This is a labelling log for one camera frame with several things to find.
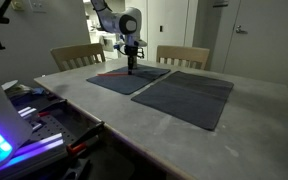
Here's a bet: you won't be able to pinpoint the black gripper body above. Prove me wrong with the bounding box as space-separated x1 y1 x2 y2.
123 45 140 60

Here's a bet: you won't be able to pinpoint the orange red drinking straw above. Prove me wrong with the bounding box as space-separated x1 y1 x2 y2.
96 72 132 78

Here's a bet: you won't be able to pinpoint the white robot base blue lights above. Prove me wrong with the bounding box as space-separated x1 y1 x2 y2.
0 58 34 176

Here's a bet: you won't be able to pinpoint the dark blue woven placemat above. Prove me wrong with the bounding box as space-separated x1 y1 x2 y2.
85 64 172 96
130 70 235 132

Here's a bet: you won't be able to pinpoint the light wooden slat-back chair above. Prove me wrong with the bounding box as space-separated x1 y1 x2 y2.
155 44 211 71
49 42 107 73

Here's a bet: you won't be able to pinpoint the orange black bar clamp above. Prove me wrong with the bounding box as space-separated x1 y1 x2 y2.
65 120 106 158
36 110 52 118

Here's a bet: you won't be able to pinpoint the small blue item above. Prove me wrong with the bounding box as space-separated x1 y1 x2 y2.
32 86 48 97

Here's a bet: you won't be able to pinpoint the dark perforated mounting plate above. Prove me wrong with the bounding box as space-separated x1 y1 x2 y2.
26 114 80 147

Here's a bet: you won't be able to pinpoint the dark door sign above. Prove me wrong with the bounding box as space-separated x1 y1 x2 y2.
212 0 230 8

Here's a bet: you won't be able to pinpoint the aluminium extrusion bar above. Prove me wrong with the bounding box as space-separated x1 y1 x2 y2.
16 105 43 122
12 132 66 160

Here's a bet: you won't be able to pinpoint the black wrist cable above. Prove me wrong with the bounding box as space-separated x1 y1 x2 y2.
135 47 146 60

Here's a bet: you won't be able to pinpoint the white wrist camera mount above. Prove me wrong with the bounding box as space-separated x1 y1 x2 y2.
134 38 149 48

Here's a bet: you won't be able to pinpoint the blue wrist cable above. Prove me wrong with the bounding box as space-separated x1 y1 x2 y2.
113 41 123 52

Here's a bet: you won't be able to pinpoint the white door black handle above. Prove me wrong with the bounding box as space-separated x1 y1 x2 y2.
146 0 190 62

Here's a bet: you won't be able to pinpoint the white wall switch plate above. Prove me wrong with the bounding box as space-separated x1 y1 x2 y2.
28 0 49 14

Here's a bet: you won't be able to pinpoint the silver lever door handle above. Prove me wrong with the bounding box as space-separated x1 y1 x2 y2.
235 24 249 35

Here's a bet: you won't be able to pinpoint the small yellowish wall plate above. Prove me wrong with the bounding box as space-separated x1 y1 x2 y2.
11 0 24 11

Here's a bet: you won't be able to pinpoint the plain door with lever handle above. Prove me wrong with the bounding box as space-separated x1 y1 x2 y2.
223 0 288 87

